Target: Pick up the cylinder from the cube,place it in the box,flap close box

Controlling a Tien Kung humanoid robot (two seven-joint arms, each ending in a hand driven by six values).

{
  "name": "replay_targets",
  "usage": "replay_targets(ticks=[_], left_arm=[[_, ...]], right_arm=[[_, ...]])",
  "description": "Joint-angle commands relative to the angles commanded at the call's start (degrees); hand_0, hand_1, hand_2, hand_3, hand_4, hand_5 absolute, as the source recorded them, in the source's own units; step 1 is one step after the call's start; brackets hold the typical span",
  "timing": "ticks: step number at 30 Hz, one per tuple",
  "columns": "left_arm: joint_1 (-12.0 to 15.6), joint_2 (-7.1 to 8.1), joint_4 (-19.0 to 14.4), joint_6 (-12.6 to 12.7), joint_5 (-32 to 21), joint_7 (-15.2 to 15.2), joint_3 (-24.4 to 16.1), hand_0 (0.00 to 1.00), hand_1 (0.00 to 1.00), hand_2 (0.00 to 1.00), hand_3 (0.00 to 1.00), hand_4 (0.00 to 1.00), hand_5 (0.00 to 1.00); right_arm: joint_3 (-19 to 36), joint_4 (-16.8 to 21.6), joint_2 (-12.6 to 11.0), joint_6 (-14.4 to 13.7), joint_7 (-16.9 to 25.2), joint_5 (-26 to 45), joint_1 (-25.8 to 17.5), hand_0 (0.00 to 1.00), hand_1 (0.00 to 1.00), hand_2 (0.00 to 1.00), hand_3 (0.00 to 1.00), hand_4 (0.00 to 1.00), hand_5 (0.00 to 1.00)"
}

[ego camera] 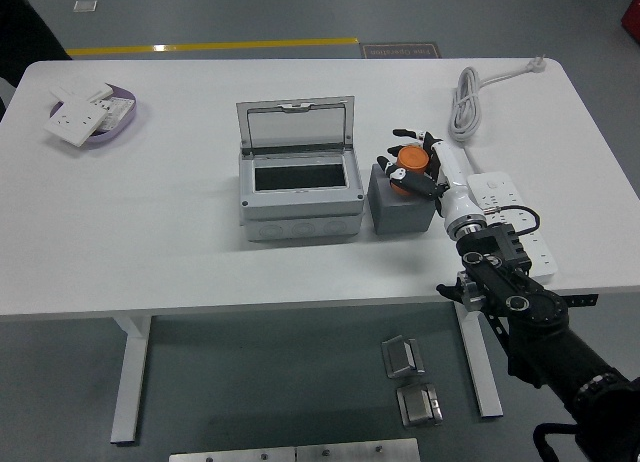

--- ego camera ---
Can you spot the person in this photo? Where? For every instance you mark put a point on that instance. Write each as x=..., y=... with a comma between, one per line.
x=25, y=27

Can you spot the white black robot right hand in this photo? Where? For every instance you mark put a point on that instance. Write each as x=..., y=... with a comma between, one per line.
x=457, y=182

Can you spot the white printed socket panel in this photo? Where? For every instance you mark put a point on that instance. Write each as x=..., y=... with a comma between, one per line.
x=118, y=109

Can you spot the grey cube with round hole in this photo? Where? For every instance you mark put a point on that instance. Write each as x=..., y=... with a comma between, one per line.
x=400, y=214

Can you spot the open-topped metal floor block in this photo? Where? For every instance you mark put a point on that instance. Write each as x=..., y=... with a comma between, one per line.
x=397, y=357

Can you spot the white table leg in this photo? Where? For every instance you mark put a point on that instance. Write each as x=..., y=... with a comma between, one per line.
x=482, y=377
x=131, y=372

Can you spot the metal floor block with latch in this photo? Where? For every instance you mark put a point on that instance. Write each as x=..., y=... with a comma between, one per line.
x=417, y=406

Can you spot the orange cylinder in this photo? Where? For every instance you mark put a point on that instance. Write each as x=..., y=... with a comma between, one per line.
x=412, y=158

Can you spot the grey electrical box with lid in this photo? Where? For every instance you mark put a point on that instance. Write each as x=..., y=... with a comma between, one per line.
x=300, y=204

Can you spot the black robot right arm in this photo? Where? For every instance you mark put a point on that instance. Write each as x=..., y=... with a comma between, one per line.
x=530, y=302

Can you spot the red object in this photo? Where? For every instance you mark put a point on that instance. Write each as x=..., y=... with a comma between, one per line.
x=632, y=17

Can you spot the small square floor plate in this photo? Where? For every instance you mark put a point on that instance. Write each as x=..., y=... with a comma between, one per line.
x=85, y=6

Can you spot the white power strip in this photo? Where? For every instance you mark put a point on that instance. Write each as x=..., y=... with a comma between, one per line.
x=492, y=187

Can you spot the large white socket panel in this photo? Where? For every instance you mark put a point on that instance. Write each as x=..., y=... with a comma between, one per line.
x=75, y=119

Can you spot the purple oval tray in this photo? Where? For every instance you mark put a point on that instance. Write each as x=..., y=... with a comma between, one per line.
x=126, y=119

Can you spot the plain white switch panel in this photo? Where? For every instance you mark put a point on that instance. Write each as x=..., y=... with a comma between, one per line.
x=80, y=88

